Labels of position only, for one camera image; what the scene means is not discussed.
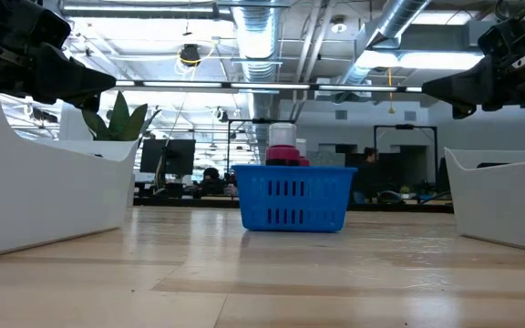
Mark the yellow hanging cord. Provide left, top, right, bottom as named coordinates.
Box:
left=386, top=67, right=395, bottom=115

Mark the pale grey plastic tray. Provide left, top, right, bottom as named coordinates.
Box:
left=443, top=146, right=525, bottom=256

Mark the black computer monitor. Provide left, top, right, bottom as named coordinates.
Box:
left=139, top=138, right=197, bottom=177

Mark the long ceiling light strip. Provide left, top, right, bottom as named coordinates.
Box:
left=114, top=79, right=423, bottom=94

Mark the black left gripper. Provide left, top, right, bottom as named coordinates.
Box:
left=0, top=0, right=118, bottom=114

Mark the green potted plant white pot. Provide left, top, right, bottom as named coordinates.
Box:
left=81, top=90, right=163, bottom=209

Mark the silver ventilation duct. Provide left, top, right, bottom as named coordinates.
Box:
left=335, top=0, right=432, bottom=87
left=231, top=0, right=283, bottom=166

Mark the person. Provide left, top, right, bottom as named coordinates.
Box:
left=197, top=167, right=226, bottom=197
left=352, top=146, right=382, bottom=205

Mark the black metal frame stand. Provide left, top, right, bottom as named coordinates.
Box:
left=373, top=123, right=439, bottom=183

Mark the blue plastic slotted basket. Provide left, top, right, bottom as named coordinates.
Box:
left=232, top=164, right=358, bottom=233

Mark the black ceiling-mounted device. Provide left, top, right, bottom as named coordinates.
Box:
left=179, top=43, right=202, bottom=66

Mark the round white ceiling fixture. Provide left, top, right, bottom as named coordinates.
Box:
left=329, top=15, right=348, bottom=35

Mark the white plastic tray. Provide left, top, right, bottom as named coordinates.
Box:
left=0, top=67, right=139, bottom=261

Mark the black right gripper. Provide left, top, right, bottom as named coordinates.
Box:
left=421, top=4, right=525, bottom=120

